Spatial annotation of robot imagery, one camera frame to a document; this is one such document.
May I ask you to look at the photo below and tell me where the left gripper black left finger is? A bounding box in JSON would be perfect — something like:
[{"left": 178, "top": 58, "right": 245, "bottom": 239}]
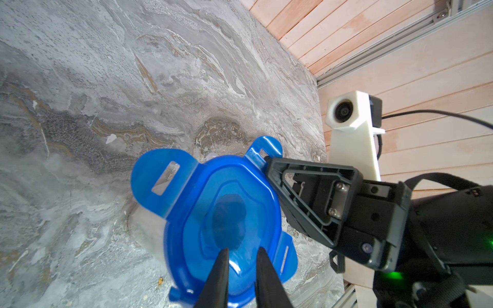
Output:
[{"left": 194, "top": 248, "right": 229, "bottom": 308}]

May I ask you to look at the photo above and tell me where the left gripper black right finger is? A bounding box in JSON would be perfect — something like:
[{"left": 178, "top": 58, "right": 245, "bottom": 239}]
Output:
[{"left": 255, "top": 247, "right": 293, "bottom": 308}]

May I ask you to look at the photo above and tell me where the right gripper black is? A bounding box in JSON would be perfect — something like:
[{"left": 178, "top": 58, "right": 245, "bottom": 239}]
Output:
[{"left": 264, "top": 158, "right": 492, "bottom": 307}]

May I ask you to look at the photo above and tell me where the blue container lid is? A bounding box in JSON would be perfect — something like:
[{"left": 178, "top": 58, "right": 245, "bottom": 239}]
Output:
[{"left": 129, "top": 136, "right": 298, "bottom": 307}]

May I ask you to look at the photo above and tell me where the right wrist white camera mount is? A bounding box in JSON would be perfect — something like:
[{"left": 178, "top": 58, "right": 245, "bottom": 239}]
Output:
[{"left": 325, "top": 91, "right": 385, "bottom": 181}]

